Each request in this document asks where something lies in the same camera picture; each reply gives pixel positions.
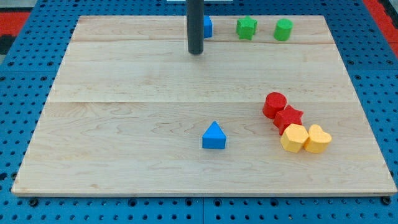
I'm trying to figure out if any red star block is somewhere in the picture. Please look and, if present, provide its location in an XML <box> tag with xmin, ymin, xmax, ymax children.
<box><xmin>273</xmin><ymin>105</ymin><xmax>303</xmax><ymax>135</ymax></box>

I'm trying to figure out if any yellow hexagon block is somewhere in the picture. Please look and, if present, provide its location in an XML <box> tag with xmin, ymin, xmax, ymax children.
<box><xmin>280</xmin><ymin>124</ymin><xmax>309</xmax><ymax>153</ymax></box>

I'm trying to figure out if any green cylinder block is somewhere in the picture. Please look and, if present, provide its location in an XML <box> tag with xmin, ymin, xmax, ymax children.
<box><xmin>274</xmin><ymin>18</ymin><xmax>294</xmax><ymax>41</ymax></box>

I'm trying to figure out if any green star block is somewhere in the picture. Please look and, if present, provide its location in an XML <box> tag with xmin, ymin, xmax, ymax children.
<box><xmin>236</xmin><ymin>16</ymin><xmax>257</xmax><ymax>40</ymax></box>

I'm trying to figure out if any red cylinder block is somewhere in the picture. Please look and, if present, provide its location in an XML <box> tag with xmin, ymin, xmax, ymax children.
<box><xmin>262</xmin><ymin>92</ymin><xmax>287</xmax><ymax>119</ymax></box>

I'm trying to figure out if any blue triangle block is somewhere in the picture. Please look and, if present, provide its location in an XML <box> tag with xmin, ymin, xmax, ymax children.
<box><xmin>202</xmin><ymin>121</ymin><xmax>226</xmax><ymax>149</ymax></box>

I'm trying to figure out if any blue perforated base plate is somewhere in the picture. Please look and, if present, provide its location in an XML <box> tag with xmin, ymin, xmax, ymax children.
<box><xmin>1</xmin><ymin>0</ymin><xmax>397</xmax><ymax>223</ymax></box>

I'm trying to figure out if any wooden board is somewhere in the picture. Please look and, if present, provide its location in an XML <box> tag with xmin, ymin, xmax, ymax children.
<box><xmin>12</xmin><ymin>16</ymin><xmax>397</xmax><ymax>197</ymax></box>

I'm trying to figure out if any yellow heart block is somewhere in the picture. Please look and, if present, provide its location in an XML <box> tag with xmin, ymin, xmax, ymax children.
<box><xmin>304</xmin><ymin>124</ymin><xmax>332</xmax><ymax>154</ymax></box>

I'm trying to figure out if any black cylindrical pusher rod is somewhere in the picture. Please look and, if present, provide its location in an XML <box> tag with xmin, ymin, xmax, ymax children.
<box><xmin>186</xmin><ymin>0</ymin><xmax>204</xmax><ymax>55</ymax></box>

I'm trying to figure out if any blue cube block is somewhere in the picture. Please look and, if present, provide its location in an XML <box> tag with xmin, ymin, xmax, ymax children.
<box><xmin>203</xmin><ymin>16</ymin><xmax>213</xmax><ymax>39</ymax></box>

